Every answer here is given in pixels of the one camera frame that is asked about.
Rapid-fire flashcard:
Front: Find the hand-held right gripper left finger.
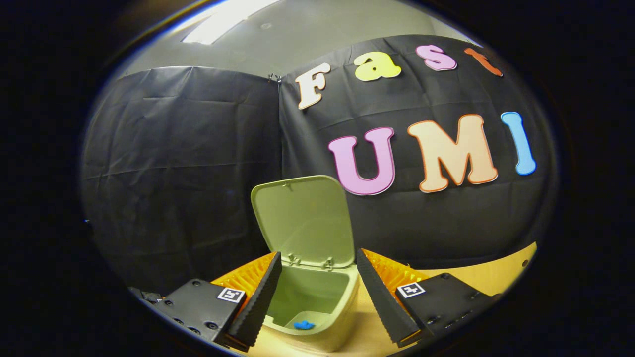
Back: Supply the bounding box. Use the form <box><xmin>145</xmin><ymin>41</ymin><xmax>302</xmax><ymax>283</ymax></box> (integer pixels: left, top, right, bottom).
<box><xmin>149</xmin><ymin>251</ymin><xmax>282</xmax><ymax>353</ymax></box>

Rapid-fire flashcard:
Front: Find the ceiling light panel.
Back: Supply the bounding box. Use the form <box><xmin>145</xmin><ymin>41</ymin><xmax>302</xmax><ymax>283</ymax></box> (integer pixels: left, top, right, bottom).
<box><xmin>181</xmin><ymin>0</ymin><xmax>281</xmax><ymax>45</ymax></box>

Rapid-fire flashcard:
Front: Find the green desktop garbage bin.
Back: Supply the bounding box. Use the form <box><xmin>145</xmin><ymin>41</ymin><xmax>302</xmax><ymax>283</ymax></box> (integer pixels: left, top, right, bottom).
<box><xmin>251</xmin><ymin>175</ymin><xmax>360</xmax><ymax>353</ymax></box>

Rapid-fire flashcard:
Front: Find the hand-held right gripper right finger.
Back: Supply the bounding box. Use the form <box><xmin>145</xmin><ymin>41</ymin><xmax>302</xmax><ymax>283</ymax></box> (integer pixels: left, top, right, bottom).
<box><xmin>356</xmin><ymin>248</ymin><xmax>502</xmax><ymax>348</ymax></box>

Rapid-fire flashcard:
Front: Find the black backdrop cloth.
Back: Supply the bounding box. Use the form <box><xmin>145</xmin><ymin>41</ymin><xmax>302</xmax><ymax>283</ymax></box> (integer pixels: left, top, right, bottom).
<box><xmin>79</xmin><ymin>34</ymin><xmax>559</xmax><ymax>298</ymax></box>

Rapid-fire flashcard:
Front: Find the wooden desktop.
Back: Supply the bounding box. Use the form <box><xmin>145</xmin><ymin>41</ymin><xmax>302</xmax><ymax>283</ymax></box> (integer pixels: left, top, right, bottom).
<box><xmin>248</xmin><ymin>241</ymin><xmax>538</xmax><ymax>357</ymax></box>

